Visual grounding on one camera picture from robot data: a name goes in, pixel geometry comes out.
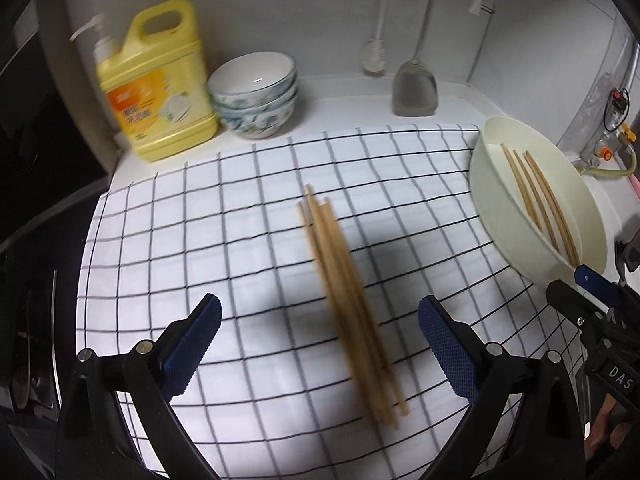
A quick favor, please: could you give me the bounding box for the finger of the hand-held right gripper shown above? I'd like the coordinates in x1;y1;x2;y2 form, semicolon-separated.
546;280;603;328
574;265;622;307

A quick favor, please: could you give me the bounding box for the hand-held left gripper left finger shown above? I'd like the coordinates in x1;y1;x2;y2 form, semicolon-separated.
54;293;223;480

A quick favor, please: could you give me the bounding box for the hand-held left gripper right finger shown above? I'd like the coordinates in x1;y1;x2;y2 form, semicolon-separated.
417;295;586;480

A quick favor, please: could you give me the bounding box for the row of wooden chopsticks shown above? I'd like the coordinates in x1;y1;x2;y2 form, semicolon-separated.
501;144;582;267

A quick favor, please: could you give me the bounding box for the pile of wooden chopsticks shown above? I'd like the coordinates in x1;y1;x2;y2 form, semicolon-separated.
297;185;410;428

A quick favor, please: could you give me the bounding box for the cream round basin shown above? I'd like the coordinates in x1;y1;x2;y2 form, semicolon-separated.
468;116;608;283

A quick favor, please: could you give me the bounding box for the person's right hand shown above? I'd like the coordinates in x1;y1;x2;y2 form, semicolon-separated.
585;390;631;461

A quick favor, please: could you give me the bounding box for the white grid cloth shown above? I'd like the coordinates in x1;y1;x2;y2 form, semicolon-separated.
75;124;591;480

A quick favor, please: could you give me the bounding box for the black gas stove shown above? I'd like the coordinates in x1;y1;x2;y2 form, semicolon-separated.
0;260;81;426

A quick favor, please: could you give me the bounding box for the blue floral ceramic bowl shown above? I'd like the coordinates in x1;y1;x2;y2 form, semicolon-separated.
212;87;298;118
217;101;297;140
207;51;297;106

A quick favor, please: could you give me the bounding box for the yellow dish soap bottle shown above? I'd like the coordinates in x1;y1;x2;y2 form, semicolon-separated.
70;0;219;163

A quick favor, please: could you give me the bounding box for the metal spatula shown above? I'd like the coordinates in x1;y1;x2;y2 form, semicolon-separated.
391;0;446;117

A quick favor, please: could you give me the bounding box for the white dish brush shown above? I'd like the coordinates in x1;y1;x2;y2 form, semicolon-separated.
361;0;396;77

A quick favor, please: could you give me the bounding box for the yellowish gas hose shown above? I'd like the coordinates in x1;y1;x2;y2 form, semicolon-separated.
580;147;640;181

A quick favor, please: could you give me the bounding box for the black cable loop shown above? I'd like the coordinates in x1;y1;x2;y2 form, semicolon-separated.
602;90;632;133

